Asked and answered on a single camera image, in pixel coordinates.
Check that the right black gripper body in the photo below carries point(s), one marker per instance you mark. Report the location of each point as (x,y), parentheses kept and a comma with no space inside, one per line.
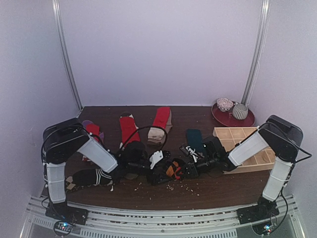
(190,170)

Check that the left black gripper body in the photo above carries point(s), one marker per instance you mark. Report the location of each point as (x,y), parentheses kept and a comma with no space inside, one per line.
(134,166)

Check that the black red yellow argyle sock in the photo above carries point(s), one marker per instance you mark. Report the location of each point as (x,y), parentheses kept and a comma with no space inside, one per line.
(175,169)

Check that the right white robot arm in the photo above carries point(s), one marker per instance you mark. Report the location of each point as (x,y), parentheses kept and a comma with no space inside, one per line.
(281,136)

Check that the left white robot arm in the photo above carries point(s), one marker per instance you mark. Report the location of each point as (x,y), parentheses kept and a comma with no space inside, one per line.
(64,139)

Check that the red white patterned sock pair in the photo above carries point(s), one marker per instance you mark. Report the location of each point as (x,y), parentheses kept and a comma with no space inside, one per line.
(128,127)

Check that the wooden compartment tray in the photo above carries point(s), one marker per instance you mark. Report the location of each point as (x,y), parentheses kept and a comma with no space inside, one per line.
(251,155)

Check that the dark green christmas sock pair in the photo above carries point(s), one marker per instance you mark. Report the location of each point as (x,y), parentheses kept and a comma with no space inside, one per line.
(195,141)

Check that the red beige sock pair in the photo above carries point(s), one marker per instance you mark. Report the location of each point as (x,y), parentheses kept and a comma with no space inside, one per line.
(162,125)

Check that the red round plate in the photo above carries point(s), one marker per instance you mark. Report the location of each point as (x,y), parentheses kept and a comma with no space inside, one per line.
(227,119)

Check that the red purple sock pair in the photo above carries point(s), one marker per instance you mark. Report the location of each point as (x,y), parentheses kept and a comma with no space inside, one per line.
(94,130)

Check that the black white striped sock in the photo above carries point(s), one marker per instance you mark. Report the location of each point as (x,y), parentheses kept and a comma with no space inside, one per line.
(91,177)

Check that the grey striped cup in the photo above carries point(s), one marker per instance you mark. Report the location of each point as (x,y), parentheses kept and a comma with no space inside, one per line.
(240,111)

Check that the white dotted bowl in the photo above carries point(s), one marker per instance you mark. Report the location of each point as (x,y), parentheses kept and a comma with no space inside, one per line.
(224,104)

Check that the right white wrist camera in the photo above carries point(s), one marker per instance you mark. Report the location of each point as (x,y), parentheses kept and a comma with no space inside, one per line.
(189,152)

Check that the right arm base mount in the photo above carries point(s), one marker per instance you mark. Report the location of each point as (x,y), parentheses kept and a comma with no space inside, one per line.
(262,217)

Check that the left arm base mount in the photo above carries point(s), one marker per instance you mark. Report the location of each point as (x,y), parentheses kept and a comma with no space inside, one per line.
(67,218)

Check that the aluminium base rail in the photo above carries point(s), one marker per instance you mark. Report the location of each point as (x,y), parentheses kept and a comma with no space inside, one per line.
(104,222)

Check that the right aluminium frame post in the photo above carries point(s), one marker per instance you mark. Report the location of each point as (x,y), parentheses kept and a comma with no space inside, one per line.
(259,46)

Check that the aluminium frame post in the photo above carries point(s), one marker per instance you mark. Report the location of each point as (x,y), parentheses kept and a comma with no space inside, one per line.
(65,55)
(259,46)

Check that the left aluminium frame post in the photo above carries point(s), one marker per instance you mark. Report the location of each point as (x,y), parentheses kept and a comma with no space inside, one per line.
(65,55)

